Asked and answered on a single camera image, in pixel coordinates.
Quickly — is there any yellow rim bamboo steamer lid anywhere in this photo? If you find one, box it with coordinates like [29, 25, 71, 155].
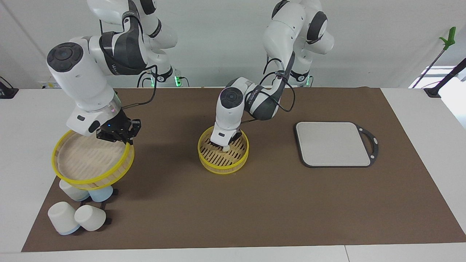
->
[52, 129, 135, 191]

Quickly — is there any yellow rim bamboo steamer basket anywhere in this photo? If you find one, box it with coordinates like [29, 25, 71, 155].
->
[198, 126, 250, 175]

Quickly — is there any light blue plastic cup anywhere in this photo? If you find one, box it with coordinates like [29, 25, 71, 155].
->
[89, 185, 114, 203]

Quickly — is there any brown table mat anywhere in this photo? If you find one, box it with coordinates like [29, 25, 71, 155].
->
[21, 87, 466, 252]

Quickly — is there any white plastic cup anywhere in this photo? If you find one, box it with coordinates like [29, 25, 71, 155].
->
[59, 179, 90, 202]
[74, 205, 107, 232]

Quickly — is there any white cutting board grey rim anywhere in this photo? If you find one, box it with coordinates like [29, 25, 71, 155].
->
[293, 121, 379, 168]

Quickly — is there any white cup with blue rim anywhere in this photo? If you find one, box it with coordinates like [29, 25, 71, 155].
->
[48, 201, 81, 235]

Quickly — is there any black desk clamp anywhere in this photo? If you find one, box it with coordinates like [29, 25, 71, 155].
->
[0, 76, 19, 99]

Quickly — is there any black stand pole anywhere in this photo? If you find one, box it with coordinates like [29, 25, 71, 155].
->
[424, 57, 466, 98]

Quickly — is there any green tipped pole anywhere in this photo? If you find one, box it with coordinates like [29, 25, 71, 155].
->
[411, 26, 457, 89]

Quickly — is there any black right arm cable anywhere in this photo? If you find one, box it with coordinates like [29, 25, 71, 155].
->
[122, 65, 159, 110]

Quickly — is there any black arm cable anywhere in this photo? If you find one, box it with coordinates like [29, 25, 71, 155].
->
[122, 65, 159, 110]
[263, 55, 296, 113]

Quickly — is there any black base cable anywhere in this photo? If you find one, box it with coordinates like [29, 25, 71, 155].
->
[137, 69, 151, 88]

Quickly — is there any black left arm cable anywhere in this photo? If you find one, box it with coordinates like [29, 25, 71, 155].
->
[263, 55, 296, 113]

